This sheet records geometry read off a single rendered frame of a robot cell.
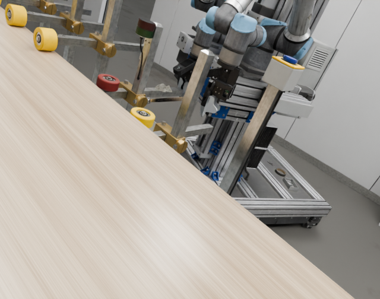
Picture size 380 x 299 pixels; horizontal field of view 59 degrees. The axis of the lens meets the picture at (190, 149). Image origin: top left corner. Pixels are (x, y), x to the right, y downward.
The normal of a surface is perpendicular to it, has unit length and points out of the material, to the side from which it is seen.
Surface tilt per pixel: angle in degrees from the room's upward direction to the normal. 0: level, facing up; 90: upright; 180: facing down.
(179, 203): 0
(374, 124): 90
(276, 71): 90
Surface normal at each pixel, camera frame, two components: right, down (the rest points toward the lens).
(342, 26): -0.57, 0.20
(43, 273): 0.33, -0.83
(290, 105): 0.36, 0.56
